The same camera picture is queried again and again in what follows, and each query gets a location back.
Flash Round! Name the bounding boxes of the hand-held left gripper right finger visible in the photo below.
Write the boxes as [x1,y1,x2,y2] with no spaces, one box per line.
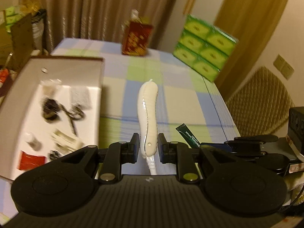
[158,133,238,183]

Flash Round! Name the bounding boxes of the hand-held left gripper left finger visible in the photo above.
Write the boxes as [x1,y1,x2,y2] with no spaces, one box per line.
[63,133,140,184]

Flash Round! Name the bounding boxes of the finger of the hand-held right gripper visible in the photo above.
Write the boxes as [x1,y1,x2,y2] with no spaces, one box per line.
[201,142,262,155]
[224,135,279,148]

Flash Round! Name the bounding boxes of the black tube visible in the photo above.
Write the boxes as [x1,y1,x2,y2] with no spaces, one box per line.
[176,123,202,149]

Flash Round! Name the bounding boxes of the white folding brush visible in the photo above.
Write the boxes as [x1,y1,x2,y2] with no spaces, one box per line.
[138,78,159,176]

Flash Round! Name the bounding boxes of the white hair claw clip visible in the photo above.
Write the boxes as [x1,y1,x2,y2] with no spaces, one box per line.
[51,128,85,154]

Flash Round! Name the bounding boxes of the bag of cotton pads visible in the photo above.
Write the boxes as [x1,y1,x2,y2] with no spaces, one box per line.
[69,87,92,110]

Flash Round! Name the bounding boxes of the brown storage box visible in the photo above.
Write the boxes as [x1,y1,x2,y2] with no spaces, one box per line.
[0,56,105,181]

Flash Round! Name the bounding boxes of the black scrunchie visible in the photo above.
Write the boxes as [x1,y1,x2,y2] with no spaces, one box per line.
[41,97,60,121]

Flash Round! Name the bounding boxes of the white pill bottle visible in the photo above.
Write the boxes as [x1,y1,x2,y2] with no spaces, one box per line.
[25,132,43,151]

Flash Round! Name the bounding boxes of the bag of cotton swabs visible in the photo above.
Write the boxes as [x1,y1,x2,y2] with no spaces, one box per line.
[39,78,63,98]

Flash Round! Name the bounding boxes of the red packet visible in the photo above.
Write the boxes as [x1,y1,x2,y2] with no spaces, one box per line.
[18,151,45,171]

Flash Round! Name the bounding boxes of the chair with quilted cover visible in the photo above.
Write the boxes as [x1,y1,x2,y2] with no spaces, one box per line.
[226,66,295,138]

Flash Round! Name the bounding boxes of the checked tablecloth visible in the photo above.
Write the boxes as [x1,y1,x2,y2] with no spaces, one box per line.
[0,37,240,221]

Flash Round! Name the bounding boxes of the stack of green tissue packs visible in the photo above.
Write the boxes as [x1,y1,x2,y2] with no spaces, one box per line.
[173,14,238,82]

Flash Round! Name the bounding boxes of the red gift box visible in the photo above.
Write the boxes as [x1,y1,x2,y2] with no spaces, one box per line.
[122,9,154,56]

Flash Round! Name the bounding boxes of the golden curtain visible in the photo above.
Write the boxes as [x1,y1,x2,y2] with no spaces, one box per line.
[214,0,295,100]

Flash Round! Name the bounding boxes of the dark maroon tray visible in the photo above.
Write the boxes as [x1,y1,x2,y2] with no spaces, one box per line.
[0,76,17,98]

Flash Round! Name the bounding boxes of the brown patterned curtain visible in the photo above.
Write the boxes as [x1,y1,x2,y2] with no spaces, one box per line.
[19,0,183,50]

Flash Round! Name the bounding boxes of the small orange item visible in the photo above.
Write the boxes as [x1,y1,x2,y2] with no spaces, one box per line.
[0,69,10,83]

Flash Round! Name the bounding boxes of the black and white bag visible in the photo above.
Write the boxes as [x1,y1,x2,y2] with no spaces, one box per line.
[31,9,47,50]

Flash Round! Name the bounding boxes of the metal spoon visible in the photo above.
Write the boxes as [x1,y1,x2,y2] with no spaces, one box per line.
[5,52,13,70]

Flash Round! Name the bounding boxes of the tall brown cardboard box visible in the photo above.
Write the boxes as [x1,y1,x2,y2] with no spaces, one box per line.
[11,13,35,73]

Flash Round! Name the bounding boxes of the olive cardboard box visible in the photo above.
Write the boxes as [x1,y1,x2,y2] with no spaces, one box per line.
[0,11,13,67]

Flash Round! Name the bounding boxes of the yellow plastic bag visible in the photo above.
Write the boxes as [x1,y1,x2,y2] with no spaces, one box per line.
[20,1,41,13]

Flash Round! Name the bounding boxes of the small green tissue packs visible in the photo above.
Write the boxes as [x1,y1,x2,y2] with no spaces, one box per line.
[4,6,22,32]

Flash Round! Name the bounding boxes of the beige wall socket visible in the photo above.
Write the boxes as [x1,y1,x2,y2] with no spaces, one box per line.
[273,55,285,70]
[281,63,295,80]

